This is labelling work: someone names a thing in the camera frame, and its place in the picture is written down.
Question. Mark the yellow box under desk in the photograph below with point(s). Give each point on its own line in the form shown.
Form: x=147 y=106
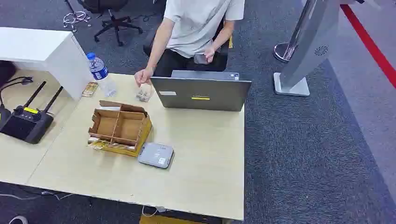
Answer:
x=167 y=220

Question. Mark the grey kiosk stand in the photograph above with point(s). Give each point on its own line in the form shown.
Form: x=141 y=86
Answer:
x=309 y=43

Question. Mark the grey laptop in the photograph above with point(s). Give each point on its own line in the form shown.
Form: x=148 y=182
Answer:
x=201 y=92

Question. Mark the wooden compartment box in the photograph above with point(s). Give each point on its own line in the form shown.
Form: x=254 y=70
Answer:
x=119 y=127

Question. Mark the chrome stanchion post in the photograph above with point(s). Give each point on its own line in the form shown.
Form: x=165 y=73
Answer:
x=289 y=43

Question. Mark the black remote controller with antennas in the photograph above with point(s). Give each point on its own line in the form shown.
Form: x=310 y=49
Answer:
x=26 y=123

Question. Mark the person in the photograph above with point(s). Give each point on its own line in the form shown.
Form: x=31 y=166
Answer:
x=191 y=28

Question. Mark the small printed card pack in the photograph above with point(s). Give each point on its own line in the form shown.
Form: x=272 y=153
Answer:
x=90 y=89

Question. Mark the grey flat device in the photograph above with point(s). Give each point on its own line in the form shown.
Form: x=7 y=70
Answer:
x=156 y=155

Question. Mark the black office chair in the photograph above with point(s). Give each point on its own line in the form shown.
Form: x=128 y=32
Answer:
x=113 y=18

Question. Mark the clear water bottle blue cap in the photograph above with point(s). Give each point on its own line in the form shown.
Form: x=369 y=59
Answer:
x=99 y=72

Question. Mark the red barrier belt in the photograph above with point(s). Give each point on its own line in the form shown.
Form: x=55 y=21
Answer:
x=368 y=41

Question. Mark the white cabinet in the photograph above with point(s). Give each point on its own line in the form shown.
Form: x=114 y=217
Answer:
x=46 y=51

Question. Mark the dark smartphone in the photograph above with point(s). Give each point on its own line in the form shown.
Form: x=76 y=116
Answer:
x=201 y=58

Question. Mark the clear plastic cup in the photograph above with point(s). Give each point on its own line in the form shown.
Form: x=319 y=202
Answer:
x=144 y=92

